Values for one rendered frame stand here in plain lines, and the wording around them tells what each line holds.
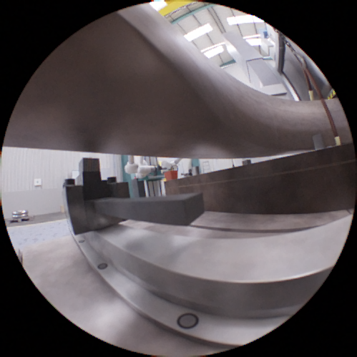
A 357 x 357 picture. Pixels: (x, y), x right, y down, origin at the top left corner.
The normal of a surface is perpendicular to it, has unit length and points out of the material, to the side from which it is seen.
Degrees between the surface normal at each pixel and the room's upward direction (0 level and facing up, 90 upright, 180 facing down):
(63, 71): 180
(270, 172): 90
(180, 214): 90
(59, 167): 90
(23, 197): 90
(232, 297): 72
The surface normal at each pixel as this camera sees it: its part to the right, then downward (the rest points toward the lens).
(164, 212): -0.53, 0.04
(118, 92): 0.14, 0.99
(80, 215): 0.84, -0.15
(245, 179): -0.81, 0.10
